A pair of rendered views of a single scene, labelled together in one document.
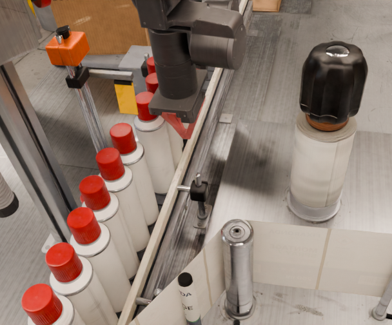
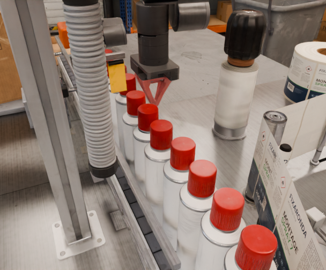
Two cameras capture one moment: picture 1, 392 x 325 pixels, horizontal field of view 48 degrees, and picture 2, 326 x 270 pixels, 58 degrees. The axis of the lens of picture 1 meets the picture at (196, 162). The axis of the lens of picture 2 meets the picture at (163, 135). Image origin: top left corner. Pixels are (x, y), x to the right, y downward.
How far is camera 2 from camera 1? 44 cm
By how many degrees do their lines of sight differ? 35
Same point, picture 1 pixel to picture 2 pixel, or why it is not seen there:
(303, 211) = (233, 135)
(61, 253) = (204, 166)
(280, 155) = (187, 117)
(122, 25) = (2, 76)
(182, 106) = (171, 66)
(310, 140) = (243, 74)
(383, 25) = not seen: hidden behind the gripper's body
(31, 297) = (226, 200)
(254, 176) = (184, 132)
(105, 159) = (150, 110)
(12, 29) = not seen: outside the picture
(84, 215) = (185, 141)
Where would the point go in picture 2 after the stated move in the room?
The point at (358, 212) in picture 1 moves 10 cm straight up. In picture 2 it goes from (254, 126) to (261, 93)
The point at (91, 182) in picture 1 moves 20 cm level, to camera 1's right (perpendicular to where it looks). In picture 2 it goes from (160, 124) to (239, 83)
